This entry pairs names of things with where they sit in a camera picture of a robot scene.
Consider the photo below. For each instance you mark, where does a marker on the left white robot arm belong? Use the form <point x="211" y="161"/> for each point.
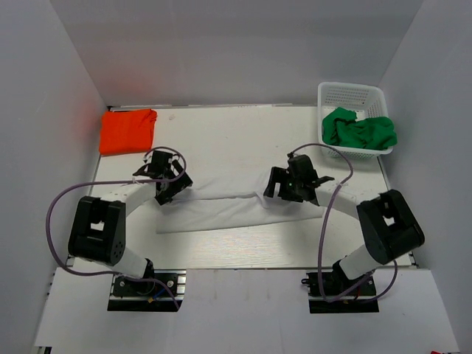
<point x="99" y="227"/>

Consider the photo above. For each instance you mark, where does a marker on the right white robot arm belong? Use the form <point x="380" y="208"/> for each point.
<point x="388" y="226"/>

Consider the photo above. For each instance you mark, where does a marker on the green t shirt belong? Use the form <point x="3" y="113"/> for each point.
<point x="342" y="128"/>

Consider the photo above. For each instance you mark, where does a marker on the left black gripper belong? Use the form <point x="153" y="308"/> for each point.
<point x="180" y="184"/>

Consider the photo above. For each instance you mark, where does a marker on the white t shirt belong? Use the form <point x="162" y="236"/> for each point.
<point x="229" y="201"/>

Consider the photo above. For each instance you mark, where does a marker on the folded orange t shirt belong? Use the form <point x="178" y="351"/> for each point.
<point x="127" y="132"/>

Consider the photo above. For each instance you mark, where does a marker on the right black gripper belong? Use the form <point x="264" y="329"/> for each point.
<point x="279" y="175"/>

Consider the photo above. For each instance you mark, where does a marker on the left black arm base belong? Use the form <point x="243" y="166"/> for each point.
<point x="148" y="297"/>

